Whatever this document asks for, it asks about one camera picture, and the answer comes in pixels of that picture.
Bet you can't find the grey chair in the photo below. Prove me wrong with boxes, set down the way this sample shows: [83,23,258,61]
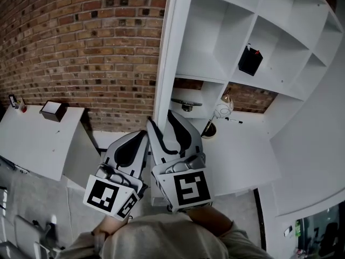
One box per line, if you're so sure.
[0,214,64,259]

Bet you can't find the grey round dish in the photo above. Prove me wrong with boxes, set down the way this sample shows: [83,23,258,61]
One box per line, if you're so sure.
[171,98,203,113]

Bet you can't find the white cabinet door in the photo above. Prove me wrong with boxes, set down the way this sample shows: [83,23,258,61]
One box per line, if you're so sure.
[152,0,196,134]

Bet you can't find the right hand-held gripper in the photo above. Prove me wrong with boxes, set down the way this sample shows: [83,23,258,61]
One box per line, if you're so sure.
[146,109,215,214]

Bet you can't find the person's right forearm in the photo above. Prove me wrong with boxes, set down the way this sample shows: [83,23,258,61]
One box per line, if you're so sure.
[188,203,234,237]

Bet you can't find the black box with white top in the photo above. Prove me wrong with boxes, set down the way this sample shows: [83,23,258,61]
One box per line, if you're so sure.
[39,100,68,123]

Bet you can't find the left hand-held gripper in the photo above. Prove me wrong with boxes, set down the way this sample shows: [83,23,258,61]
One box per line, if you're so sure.
[82,130,150,222]

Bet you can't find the white desk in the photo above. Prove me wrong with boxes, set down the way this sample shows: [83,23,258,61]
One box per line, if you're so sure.
[0,103,86,182]

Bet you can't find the person's left forearm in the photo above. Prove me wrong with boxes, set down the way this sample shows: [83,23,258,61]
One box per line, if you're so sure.
[92,214,130,238]

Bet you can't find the white shelf cabinet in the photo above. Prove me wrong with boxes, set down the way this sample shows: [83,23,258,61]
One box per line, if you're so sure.
[172,0,345,218]

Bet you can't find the gold and white globe lamp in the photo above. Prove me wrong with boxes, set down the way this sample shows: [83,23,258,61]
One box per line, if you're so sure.
[200,87,235,140]

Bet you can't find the person's beige shirt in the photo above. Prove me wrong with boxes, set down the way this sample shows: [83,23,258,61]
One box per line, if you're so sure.
[61,213,273,259]

